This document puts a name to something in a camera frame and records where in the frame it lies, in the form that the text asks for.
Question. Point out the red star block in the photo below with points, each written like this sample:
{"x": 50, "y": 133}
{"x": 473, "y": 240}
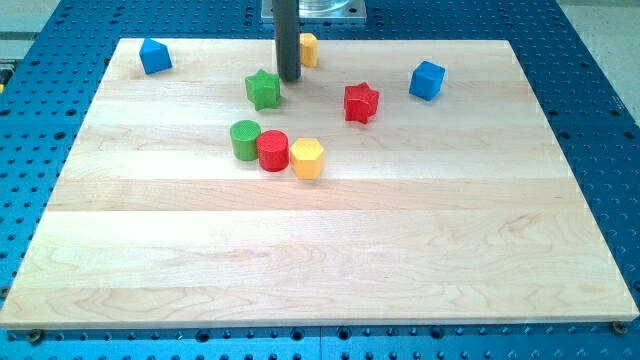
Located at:
{"x": 360, "y": 102}

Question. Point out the green star block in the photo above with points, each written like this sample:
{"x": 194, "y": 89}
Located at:
{"x": 263, "y": 89}

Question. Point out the yellow hexagon block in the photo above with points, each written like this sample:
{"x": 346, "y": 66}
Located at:
{"x": 307, "y": 158}

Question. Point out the red cylinder block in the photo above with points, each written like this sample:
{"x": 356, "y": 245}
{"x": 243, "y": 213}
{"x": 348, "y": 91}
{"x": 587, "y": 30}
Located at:
{"x": 273, "y": 150}

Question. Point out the light wooden board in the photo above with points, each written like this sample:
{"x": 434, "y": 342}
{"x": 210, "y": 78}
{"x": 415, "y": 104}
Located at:
{"x": 462, "y": 209}

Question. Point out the green cylinder block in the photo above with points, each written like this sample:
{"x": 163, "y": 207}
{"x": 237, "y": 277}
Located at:
{"x": 244, "y": 134}

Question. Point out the yellow block behind rod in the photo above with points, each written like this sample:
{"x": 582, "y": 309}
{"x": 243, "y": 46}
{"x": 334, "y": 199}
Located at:
{"x": 308, "y": 49}

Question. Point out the blue cube block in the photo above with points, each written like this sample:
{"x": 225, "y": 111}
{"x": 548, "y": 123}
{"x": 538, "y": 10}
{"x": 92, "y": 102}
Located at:
{"x": 426, "y": 80}

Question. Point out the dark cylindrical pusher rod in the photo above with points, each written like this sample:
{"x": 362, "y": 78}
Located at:
{"x": 286, "y": 36}

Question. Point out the blue pentagon block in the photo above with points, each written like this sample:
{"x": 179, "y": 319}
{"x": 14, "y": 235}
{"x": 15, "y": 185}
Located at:
{"x": 154, "y": 56}

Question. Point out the blue perforated table plate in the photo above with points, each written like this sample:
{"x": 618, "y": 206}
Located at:
{"x": 48, "y": 95}

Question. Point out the left board clamp screw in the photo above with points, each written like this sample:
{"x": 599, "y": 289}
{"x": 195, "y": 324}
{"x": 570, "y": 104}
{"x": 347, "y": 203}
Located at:
{"x": 34, "y": 336}

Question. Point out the board clamp screw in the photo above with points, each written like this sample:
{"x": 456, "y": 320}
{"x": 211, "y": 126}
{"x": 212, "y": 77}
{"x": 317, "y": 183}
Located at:
{"x": 618, "y": 328}
{"x": 34, "y": 336}

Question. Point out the right board clamp screw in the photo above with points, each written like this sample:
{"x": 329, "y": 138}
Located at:
{"x": 618, "y": 328}

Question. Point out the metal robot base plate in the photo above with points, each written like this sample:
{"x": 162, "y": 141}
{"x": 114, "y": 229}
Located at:
{"x": 331, "y": 11}

